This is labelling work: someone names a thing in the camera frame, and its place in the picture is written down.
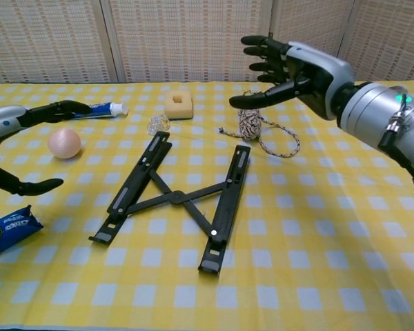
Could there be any woven folding screen panel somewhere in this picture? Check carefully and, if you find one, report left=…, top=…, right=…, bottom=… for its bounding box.
left=99, top=0, right=273, bottom=83
left=331, top=0, right=414, bottom=83
left=0, top=0, right=120, bottom=87
left=262, top=0, right=356, bottom=83

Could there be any coiled multicolour braided rope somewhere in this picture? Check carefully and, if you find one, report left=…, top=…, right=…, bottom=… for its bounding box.
left=217, top=90, right=301, bottom=159

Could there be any peach coloured ball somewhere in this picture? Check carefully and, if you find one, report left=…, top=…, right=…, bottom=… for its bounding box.
left=47, top=127, right=82, bottom=159

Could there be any yellow white checkered tablecloth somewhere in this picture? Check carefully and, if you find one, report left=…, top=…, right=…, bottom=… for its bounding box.
left=0, top=79, right=414, bottom=331

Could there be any blue white toothpaste tube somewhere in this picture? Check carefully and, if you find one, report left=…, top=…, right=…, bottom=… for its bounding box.
left=70, top=101, right=129, bottom=120

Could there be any blue Oreo cookie packet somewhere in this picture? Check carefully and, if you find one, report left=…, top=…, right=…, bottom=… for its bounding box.
left=0, top=205, right=44, bottom=262

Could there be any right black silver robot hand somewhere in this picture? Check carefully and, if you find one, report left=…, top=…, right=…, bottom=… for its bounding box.
left=229, top=35, right=356, bottom=121

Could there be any grey right arm cable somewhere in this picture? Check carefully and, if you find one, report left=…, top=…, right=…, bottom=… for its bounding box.
left=377, top=92, right=414, bottom=152

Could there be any black folding laptop stand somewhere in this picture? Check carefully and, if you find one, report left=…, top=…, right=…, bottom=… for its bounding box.
left=88, top=130, right=252, bottom=276

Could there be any yellow sponge with square hole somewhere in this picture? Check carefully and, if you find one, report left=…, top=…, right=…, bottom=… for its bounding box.
left=164, top=90, right=194, bottom=121

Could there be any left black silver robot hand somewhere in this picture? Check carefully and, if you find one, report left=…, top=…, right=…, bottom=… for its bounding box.
left=0, top=99, right=92, bottom=197

